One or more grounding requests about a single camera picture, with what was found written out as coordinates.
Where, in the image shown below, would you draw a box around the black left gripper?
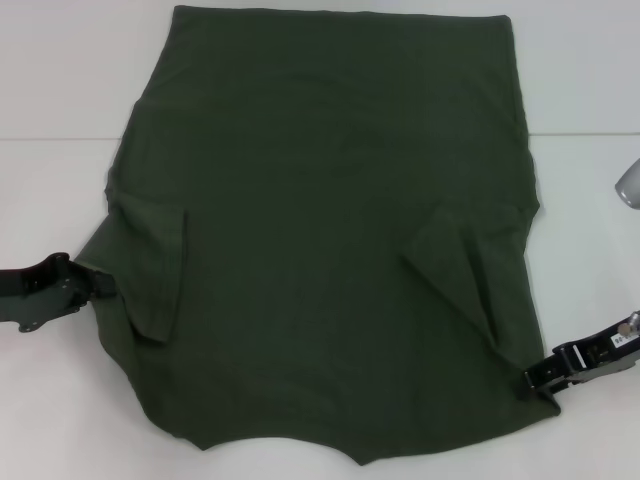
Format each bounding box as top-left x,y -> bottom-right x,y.
0,252 -> 119,334

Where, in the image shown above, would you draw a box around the dark green t-shirt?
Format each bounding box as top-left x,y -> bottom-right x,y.
74,3 -> 563,467

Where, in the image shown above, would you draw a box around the silver right cable connector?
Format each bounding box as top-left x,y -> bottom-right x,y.
617,309 -> 640,338

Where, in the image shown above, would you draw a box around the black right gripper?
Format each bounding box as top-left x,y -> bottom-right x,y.
522,322 -> 640,402

